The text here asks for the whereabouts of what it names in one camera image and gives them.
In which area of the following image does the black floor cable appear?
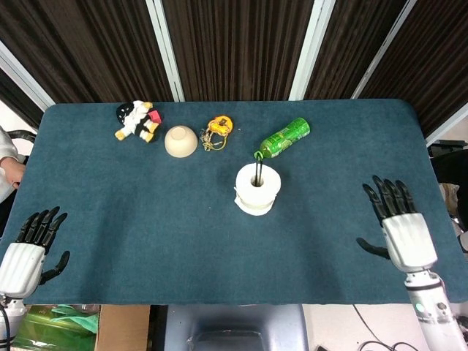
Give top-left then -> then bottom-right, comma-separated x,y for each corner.
316,304 -> 431,351

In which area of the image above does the black wire paper-towel stand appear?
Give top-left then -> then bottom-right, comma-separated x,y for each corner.
254,152 -> 265,186

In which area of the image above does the orange keychain toy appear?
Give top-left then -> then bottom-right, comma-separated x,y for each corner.
199,115 -> 234,152

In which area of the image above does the green plastic drink bottle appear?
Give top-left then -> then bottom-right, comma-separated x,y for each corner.
253,117 -> 311,161

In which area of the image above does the beige upturned bowl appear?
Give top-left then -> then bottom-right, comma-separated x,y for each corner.
164,125 -> 199,159

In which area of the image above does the white toilet paper roll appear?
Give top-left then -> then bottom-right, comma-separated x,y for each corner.
233,162 -> 282,216

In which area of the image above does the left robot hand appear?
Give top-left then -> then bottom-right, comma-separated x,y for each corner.
0,206 -> 71,299

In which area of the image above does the black white plush penguin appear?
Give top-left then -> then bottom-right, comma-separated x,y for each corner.
114,100 -> 162,144

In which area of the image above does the brown cardboard box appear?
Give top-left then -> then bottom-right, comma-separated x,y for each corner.
94,304 -> 151,351

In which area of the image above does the blue table cloth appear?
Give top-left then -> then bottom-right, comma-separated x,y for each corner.
0,98 -> 468,306

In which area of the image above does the person in white sleeve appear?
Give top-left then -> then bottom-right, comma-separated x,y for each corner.
0,126 -> 27,205

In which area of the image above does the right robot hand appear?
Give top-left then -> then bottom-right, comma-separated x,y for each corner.
355,175 -> 439,273

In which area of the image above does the green plastic bag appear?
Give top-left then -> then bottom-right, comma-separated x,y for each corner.
12,304 -> 101,351

